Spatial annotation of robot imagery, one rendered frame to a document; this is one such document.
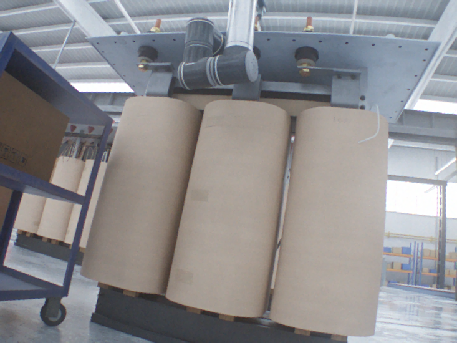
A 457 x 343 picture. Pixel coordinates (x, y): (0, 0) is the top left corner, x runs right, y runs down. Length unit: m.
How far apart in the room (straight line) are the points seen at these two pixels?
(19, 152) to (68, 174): 2.73
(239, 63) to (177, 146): 0.56
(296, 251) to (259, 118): 0.56
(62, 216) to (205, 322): 2.74
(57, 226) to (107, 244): 2.46
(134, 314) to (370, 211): 1.08
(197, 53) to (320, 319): 1.04
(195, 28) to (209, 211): 0.69
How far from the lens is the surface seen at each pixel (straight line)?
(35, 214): 4.18
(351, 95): 1.46
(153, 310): 1.50
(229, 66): 1.09
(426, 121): 10.74
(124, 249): 1.41
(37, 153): 1.27
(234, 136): 1.35
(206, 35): 1.22
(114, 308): 1.59
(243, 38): 1.15
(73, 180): 3.92
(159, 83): 1.65
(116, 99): 12.47
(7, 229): 1.73
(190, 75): 1.16
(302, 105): 1.53
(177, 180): 1.45
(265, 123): 1.37
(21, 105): 1.21
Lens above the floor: 0.42
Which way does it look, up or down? 16 degrees up
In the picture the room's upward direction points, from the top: 10 degrees clockwise
